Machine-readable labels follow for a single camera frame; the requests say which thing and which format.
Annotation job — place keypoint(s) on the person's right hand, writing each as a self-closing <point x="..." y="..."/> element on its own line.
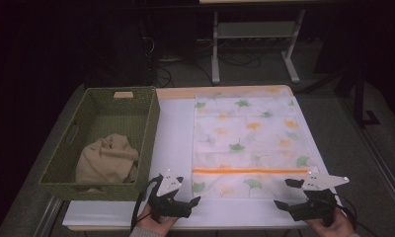
<point x="337" y="228"/>

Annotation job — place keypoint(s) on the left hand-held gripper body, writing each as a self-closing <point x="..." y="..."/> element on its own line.
<point x="164" y="207"/>

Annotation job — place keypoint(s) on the green woven basket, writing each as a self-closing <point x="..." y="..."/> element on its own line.
<point x="119" y="115"/>

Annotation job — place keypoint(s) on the beige cloth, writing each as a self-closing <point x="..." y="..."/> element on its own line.
<point x="106" y="161"/>

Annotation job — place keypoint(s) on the leaf print mesh laundry bag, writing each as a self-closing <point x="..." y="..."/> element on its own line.
<point x="251" y="144"/>

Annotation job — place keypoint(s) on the white metal desk frame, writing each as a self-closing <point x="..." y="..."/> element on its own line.
<point x="215" y="49"/>

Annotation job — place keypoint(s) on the person's left hand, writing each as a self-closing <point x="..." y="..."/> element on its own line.
<point x="156" y="226"/>

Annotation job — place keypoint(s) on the black metal stand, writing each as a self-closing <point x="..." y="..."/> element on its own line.
<point x="360" y="98"/>

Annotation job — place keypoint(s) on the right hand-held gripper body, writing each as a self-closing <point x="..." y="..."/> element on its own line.
<point x="314" y="207"/>

